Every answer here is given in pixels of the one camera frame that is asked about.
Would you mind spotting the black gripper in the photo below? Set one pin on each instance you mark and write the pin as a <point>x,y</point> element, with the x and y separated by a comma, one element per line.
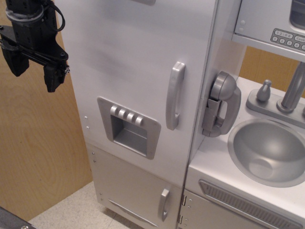
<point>32,36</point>

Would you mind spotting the white toy fridge door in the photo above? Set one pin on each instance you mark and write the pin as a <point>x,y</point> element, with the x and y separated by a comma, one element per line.
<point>124,51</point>

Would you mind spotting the silver fridge door handle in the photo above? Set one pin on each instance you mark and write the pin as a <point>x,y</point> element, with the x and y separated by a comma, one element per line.
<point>175,81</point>

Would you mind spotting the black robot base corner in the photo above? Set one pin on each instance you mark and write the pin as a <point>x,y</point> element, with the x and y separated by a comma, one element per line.
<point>11,221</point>

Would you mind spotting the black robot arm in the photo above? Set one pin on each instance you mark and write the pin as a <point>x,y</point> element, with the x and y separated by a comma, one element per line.
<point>32,37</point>

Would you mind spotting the silver ice dispenser panel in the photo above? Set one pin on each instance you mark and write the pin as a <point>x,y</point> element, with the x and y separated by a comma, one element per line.
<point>129,128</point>

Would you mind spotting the white lower freezer door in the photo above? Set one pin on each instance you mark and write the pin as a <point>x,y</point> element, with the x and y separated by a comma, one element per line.
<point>131,191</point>

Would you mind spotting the grey toy telephone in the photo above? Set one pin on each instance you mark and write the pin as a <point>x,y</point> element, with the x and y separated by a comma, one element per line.
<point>222,106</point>

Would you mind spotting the white toy kitchen cabinet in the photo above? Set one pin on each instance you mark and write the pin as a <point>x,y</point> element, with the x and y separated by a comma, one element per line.
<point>211,165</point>

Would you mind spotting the white oven door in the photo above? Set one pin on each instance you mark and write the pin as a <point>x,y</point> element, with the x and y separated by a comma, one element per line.
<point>218,209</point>

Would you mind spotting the grey toy faucet knob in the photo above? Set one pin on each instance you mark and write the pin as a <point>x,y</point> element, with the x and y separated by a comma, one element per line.
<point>264,92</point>

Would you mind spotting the toy microwave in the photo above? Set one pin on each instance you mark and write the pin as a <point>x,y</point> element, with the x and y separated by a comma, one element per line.
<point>276,26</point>

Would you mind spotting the silver toy sink bowl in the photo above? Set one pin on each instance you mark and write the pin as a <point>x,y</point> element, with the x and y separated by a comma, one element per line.
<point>268,152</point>

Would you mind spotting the silver toy faucet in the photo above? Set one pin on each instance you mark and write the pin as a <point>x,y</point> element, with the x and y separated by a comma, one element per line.
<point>294,91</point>

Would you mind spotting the silver lower door handle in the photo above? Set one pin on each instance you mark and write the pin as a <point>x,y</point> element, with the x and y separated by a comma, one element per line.
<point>162,212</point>

